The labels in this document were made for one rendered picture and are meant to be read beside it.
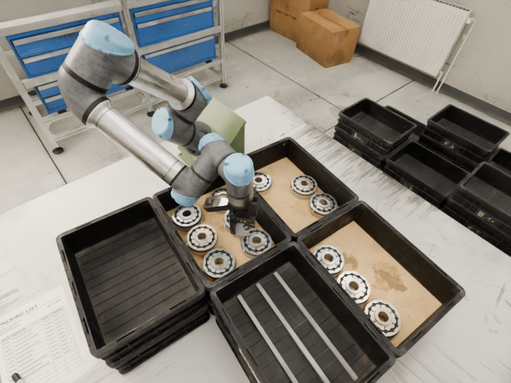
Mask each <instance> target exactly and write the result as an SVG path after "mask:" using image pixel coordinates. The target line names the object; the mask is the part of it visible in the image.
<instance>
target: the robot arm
mask: <svg viewBox="0 0 511 383"><path fill-rule="evenodd" d="M112 84H115V85H118V86H125V85H127V84H129V85H132V86H133V87H136V88H138V89H140V90H143V91H145V92H147V93H150V94H152V95H154V96H156V97H159V98H161V99H163V100H166V101H168V102H169V106H168V107H167V108H166V107H161V108H159V109H158V110H157V111H156V112H155V113H154V115H153V118H152V121H151V124H152V126H151V127H152V131H153V133H154V134H155V135H156V136H157V137H158V138H160V139H162V140H163V141H168V142H170V143H173V144H176V145H179V146H180V147H181V148H182V149H183V150H184V151H185V152H187V153H188V154H191V155H194V156H198V155H200V156H199V157H198V158H197V160H196V161H195V162H194V163H193V164H192V165H191V167H190V168H189V167H188V166H187V165H185V164H184V163H183V162H181V161H180V160H179V159H177V158H176V157H175V156H174V155H172V154H171V153H170V152H169V151H168V150H166V149H165V148H164V147H162V146H161V145H160V144H158V143H157V142H156V141H155V140H154V139H153V138H151V137H150V136H149V135H147V134H146V133H145V132H144V131H142V130H141V129H140V128H139V127H138V126H137V125H135V124H134V123H133V122H131V121H130V120H129V119H127V118H126V117H125V116H124V115H123V114H122V113H120V112H119V111H118V110H116V109H115V108H114V107H113V102H112V101H111V100H110V99H109V98H107V97H106V93H107V91H108V90H109V89H110V87H111V86H112ZM58 85H59V90H60V93H61V95H62V98H63V100H64V101H65V103H66V105H67V107H68V108H69V109H70V111H71V112H72V113H73V115H74V116H75V117H76V118H77V119H78V120H79V121H80V122H82V123H83V124H84V125H86V126H87V127H88V128H95V129H96V130H98V131H99V132H101V133H102V134H103V135H105V136H106V137H107V138H109V139H110V140H111V141H112V142H114V143H115V144H116V145H118V146H119V147H121V148H122V149H123V150H124V151H125V152H126V153H128V154H129V155H131V156H132V157H133V158H135V159H136V160H137V161H138V162H139V163H141V164H142V165H143V166H145V167H146V168H148V169H149V170H150V171H151V172H152V173H154V174H155V175H156V176H158V177H159V178H160V179H162V180H163V181H165V183H167V184H168V185H169V186H171V187H172V188H173V189H172V191H171V196H172V198H173V199H174V200H175V202H176V203H178V204H180V205H182V206H183V207H191V206H192V205H193V204H194V203H195V202H196V201H197V200H198V199H199V198H200V197H201V196H202V194H203V193H204V192H205V191H206V189H207V188H208V187H209V186H210V184H211V183H212V182H213V181H214V180H215V179H216V178H217V177H218V175H220V176H221V177H222V179H223V180H224V181H225V182H226V188H227V194H226V195H216V196H211V197H207V198H206V200H205V204H204V207H203V208H204V209H205V210H206V211H207V212H215V211H223V210H230V216H229V221H230V233H231V234H232V236H233V237H235V238H237V236H248V235H249V232H248V231H246V230H244V229H243V225H242V224H241V223H243V224H247V225H248V227H250V228H254V229H255V221H256V217H257V213H258V210H259V201H258V199H259V196H258V195H254V194H253V179H254V173H255V172H254V168H253V162H252V160H251V158H250V157H248V156H247V155H245V154H241V153H237V152H236V151H235V150H234V149H233V148H232V147H231V146H230V145H229V144H228V142H227V141H226V140H224V139H223V138H222V137H221V136H220V135H219V134H218V133H211V129H210V127H209V126H208V125H207V124H205V123H204V122H201V121H196V120H197V118H198V117H199V116H200V115H201V114H202V112H203V111H204V109H205V108H206V106H208V104H209V103H210V101H211V99H212V95H211V94H210V93H209V92H208V91H207V90H206V89H205V88H203V86H202V85H200V83H199V82H197V80H196V79H194V77H192V76H189V77H188V78H187V79H186V78H175V77H174V76H172V75H171V74H169V73H167V72H165V71H164V70H162V69H160V68H158V67H157V66H155V65H153V64H151V63H150V62H148V61H146V60H144V59H143V58H141V57H139V55H138V52H137V50H136V49H135V44H134V43H133V41H132V40H131V39H129V38H128V37H127V36H126V35H125V34H124V33H122V32H121V31H118V30H117V29H116V28H115V27H112V26H110V25H109V24H106V23H104V22H102V21H97V20H92V21H88V22H87V24H86V25H85V27H84V29H83V30H81V31H80V33H79V36H78V38H77V40H76V41H75V44H74V45H73V47H72V48H71V50H70V52H69V54H68V55H67V57H66V59H65V61H64V62H63V64H62V65H61V66H60V69H59V73H58ZM251 223H252V224H254V226H252V225H250V224H251Z"/></svg>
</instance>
